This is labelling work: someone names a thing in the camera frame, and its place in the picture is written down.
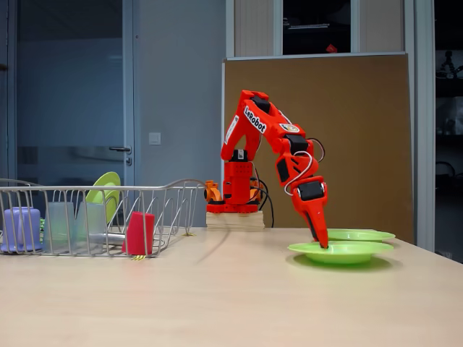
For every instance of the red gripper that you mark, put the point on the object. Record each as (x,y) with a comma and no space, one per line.
(310,204)

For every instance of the green plastic plate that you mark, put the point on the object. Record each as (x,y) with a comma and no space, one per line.
(105,184)
(361,235)
(347,253)

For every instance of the red plastic cup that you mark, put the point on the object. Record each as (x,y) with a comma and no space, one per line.
(139,235)

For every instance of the grey translucent plastic cup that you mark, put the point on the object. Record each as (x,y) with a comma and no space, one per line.
(92,224)
(59,227)

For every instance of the purple plastic mug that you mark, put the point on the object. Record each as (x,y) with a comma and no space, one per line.
(20,227)

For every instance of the red orange robot arm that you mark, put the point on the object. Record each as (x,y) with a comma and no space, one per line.
(253,119)

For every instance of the brown pin board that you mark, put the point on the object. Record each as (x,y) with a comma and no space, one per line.
(361,144)

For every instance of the orange table clamp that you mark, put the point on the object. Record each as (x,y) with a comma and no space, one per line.
(211,191)

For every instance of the yellow black striped tape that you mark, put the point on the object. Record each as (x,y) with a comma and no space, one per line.
(189,234)
(138,257)

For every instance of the small red object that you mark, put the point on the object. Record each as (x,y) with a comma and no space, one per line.
(331,48)

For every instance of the door lock cylinder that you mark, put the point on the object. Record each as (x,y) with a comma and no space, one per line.
(129,160)

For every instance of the spiral notebook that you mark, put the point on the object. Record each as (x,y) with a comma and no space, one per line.
(307,26)

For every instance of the grey glass door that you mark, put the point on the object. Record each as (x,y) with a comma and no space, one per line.
(72,54)

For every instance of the white light switch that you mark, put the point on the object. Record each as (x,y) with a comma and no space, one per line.
(155,138)

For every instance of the flexible camera tripod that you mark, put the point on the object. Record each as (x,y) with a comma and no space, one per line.
(449,67)

